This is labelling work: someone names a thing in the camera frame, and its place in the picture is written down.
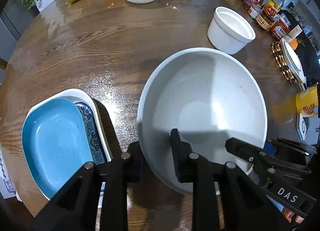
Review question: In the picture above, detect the large white bowl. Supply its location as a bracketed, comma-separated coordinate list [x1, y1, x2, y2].
[137, 48, 267, 194]

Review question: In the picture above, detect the blue patterned plate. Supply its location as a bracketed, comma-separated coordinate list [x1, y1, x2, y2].
[26, 89, 113, 164]

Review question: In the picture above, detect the teal blue dish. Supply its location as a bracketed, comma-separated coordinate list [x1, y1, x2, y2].
[22, 98, 93, 199]

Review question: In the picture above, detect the white ramekin cup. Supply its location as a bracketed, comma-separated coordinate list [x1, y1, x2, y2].
[207, 6, 256, 55]

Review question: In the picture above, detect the right hand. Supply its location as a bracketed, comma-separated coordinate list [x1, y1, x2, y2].
[281, 207, 304, 223]

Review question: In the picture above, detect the white round device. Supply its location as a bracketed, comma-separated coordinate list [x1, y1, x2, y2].
[296, 113, 307, 141]

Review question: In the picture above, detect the yellow food box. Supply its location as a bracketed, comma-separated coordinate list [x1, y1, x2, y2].
[295, 86, 319, 117]

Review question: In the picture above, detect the white plate on trivet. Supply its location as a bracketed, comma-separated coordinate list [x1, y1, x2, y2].
[280, 39, 306, 84]

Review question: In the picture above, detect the wooden bead trivet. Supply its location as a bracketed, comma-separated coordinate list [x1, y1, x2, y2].
[270, 42, 299, 85]

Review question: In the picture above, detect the small orange fruit right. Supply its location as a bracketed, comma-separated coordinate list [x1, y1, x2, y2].
[289, 38, 298, 50]

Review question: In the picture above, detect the red label jar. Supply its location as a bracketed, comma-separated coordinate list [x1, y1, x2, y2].
[270, 18, 290, 41]

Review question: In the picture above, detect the brown sauce jar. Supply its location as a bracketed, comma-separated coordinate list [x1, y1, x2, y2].
[255, 13, 274, 31]

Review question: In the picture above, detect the yellow cap oil bottle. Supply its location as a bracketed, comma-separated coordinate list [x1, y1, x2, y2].
[263, 0, 285, 18]

